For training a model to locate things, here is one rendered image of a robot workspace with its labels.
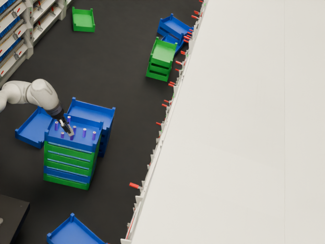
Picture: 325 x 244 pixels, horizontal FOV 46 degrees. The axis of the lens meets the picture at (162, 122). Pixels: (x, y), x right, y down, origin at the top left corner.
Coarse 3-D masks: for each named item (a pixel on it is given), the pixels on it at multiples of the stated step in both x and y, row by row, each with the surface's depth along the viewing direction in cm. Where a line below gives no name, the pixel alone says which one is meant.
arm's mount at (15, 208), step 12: (0, 204) 205; (12, 204) 206; (24, 204) 208; (0, 216) 200; (12, 216) 201; (24, 216) 206; (0, 228) 196; (12, 228) 197; (0, 240) 191; (12, 240) 194
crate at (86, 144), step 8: (56, 120) 236; (72, 120) 238; (80, 120) 237; (88, 120) 236; (48, 128) 226; (72, 128) 235; (80, 128) 236; (88, 128) 238; (96, 128) 239; (48, 136) 221; (56, 136) 228; (64, 136) 229; (80, 136) 232; (88, 136) 233; (96, 136) 235; (64, 144) 224; (72, 144) 223; (80, 144) 222; (88, 144) 229; (96, 144) 222
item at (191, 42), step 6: (192, 42) 119; (192, 48) 121; (186, 66) 118; (180, 84) 111; (174, 102) 105; (168, 120) 100; (162, 138) 95; (156, 156) 91; (150, 174) 87; (138, 198) 76; (138, 204) 78
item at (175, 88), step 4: (176, 88) 133; (176, 92) 134; (172, 104) 133; (168, 116) 129; (164, 128) 125; (160, 140) 121; (156, 152) 117; (152, 164) 113; (148, 176) 110; (144, 192) 104
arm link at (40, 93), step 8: (40, 80) 186; (32, 88) 184; (40, 88) 184; (48, 88) 187; (32, 96) 188; (40, 96) 186; (48, 96) 188; (56, 96) 193; (40, 104) 191; (48, 104) 191; (56, 104) 195
